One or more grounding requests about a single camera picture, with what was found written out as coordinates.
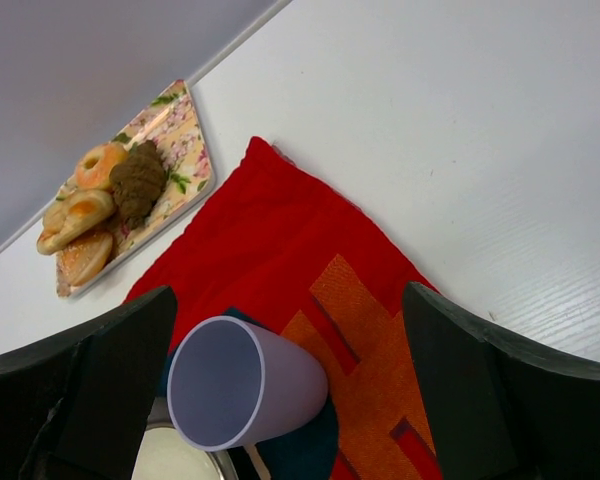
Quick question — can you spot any glazed ring donut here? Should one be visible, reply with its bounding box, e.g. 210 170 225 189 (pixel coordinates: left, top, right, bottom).
74 142 128 191

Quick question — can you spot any lavender plastic cup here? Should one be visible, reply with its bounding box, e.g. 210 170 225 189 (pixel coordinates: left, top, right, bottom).
166 316 328 452

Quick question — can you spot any silver metal plate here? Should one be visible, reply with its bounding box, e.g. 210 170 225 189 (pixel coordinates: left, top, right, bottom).
131 397 238 480

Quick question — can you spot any floral rectangular tray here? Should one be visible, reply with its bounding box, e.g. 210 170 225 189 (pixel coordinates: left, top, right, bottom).
56 79 215 298

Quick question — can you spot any sugared round bun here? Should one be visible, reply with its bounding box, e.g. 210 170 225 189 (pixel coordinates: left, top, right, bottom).
59 230 114 287

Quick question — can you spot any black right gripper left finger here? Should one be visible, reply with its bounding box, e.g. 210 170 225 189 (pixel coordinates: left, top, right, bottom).
0 286 177 479

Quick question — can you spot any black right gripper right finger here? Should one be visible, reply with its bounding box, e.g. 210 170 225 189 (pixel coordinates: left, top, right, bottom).
402 282 600 479

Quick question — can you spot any brown chocolate croissant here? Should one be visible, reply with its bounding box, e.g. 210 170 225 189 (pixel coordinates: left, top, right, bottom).
109 140 167 230

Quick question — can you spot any red patterned cloth mat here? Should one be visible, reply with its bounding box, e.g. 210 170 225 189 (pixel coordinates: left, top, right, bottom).
129 137 442 479

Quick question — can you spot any jam pastry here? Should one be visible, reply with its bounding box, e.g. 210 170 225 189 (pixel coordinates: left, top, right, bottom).
36 189 116 255

